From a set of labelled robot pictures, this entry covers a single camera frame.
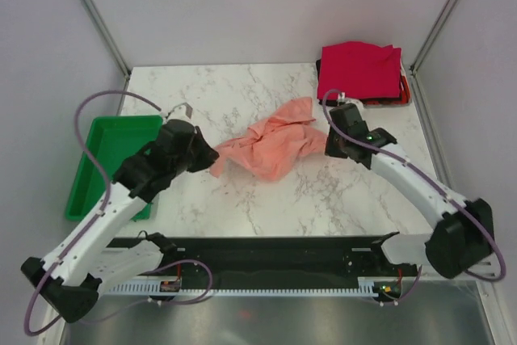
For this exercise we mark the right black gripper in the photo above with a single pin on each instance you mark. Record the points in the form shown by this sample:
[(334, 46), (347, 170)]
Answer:
[(330, 150)]

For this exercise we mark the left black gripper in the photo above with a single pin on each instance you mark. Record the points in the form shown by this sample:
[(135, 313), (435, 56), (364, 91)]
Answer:
[(208, 156)]

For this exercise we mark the pink t shirt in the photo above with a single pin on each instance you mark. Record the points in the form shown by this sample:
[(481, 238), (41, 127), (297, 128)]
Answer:
[(270, 147)]

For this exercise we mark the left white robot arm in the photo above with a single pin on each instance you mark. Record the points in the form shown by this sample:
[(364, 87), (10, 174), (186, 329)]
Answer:
[(72, 277)]

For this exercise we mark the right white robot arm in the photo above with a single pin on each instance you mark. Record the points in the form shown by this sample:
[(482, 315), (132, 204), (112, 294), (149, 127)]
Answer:
[(462, 230)]

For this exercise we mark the folded red t shirt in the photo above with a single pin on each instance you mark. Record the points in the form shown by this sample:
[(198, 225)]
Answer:
[(360, 71)]

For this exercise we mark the green plastic tray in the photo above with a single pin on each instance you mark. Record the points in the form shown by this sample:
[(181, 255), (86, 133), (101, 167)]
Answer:
[(111, 139)]

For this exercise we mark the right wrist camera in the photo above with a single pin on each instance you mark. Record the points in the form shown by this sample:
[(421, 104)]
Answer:
[(342, 99)]

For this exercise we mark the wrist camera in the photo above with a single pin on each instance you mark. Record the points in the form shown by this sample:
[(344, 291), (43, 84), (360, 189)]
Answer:
[(342, 99), (182, 111)]

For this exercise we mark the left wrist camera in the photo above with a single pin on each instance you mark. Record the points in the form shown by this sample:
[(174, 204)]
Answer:
[(182, 111)]

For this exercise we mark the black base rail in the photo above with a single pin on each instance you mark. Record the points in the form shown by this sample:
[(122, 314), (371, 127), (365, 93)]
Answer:
[(293, 262)]

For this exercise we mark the white slotted cable duct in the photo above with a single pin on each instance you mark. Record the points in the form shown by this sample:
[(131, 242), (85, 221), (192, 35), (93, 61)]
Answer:
[(152, 286)]

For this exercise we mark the right aluminium frame post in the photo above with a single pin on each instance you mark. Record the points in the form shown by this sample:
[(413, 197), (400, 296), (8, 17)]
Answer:
[(437, 27)]

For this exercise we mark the aluminium frame post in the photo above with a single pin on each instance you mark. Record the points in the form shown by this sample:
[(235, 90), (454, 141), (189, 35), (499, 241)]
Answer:
[(437, 27), (100, 26)]

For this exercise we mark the left aluminium frame post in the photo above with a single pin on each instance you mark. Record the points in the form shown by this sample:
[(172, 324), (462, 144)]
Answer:
[(100, 26)]

